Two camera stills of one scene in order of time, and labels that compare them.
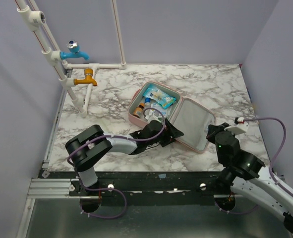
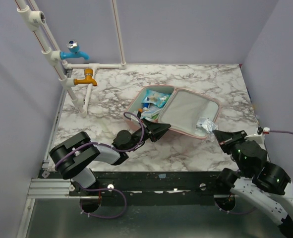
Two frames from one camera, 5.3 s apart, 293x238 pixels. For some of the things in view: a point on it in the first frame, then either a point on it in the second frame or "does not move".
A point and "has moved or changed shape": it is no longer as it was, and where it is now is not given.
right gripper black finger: [213, 129] to [227, 139]
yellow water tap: [88, 79] does not move
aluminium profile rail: [50, 188] does not move
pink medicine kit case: [150, 103] has moved or changed shape
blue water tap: [74, 47] does not move
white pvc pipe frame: [78, 78] does not move
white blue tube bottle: [147, 102] has moved or changed shape
